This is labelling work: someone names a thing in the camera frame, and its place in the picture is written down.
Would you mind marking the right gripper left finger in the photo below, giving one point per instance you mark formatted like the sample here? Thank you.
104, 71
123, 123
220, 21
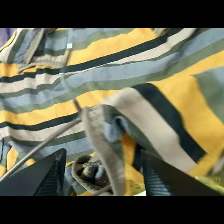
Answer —
40, 180

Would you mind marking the grey clothes hanger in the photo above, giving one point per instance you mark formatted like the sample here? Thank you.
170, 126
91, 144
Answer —
43, 144

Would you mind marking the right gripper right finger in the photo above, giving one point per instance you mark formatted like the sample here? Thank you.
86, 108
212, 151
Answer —
170, 181

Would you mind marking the striped long-sleeved shirt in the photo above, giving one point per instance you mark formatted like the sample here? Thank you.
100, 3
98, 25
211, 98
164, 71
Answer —
126, 66

